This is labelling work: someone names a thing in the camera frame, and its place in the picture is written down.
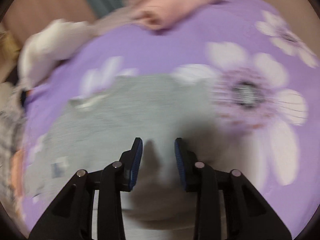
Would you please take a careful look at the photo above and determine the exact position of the folded pink garment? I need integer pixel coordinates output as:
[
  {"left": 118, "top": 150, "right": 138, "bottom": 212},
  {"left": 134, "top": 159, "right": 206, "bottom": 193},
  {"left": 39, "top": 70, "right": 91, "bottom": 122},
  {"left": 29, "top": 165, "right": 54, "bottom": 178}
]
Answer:
[{"left": 120, "top": 0, "right": 231, "bottom": 30}]

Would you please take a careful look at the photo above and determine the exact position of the grey New York sweatshirt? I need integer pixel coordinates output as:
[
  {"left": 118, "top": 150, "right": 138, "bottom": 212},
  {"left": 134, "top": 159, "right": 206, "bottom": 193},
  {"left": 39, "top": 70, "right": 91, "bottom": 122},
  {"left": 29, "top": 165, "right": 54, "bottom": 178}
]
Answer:
[{"left": 24, "top": 74, "right": 216, "bottom": 230}]

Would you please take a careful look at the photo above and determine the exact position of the plaid grey pillow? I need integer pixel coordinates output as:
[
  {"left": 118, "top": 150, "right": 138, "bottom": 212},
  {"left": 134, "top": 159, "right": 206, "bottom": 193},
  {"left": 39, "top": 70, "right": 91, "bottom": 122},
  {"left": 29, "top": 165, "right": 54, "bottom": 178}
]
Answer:
[{"left": 0, "top": 84, "right": 28, "bottom": 205}]

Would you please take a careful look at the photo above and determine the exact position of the pink orange cloth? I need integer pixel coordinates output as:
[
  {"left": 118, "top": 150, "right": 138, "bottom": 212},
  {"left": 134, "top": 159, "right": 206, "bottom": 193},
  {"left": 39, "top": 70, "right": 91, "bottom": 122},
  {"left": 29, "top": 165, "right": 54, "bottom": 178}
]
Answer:
[{"left": 11, "top": 148, "right": 24, "bottom": 198}]

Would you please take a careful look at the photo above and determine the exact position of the purple floral bed sheet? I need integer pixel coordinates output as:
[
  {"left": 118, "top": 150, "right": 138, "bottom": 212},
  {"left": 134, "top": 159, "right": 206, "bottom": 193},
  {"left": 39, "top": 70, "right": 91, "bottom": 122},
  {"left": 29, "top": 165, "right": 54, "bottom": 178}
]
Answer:
[{"left": 23, "top": 0, "right": 319, "bottom": 239}]

